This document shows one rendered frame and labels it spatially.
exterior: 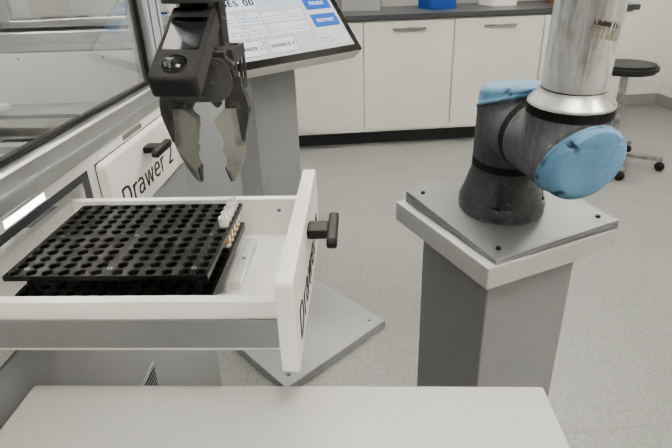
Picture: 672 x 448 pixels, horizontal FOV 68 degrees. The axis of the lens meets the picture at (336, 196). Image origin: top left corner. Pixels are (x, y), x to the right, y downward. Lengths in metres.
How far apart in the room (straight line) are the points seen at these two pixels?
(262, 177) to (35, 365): 0.97
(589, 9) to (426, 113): 3.02
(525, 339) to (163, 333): 0.70
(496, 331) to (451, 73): 2.87
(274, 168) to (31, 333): 1.08
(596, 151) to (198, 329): 0.54
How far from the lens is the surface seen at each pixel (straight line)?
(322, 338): 1.79
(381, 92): 3.59
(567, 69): 0.73
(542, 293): 1.01
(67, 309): 0.58
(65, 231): 0.71
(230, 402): 0.60
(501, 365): 1.05
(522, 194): 0.90
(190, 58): 0.50
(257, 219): 0.73
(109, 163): 0.85
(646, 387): 1.88
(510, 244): 0.86
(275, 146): 1.56
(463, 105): 3.75
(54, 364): 0.78
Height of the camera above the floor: 1.19
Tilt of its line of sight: 24 degrees down
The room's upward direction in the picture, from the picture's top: 2 degrees counter-clockwise
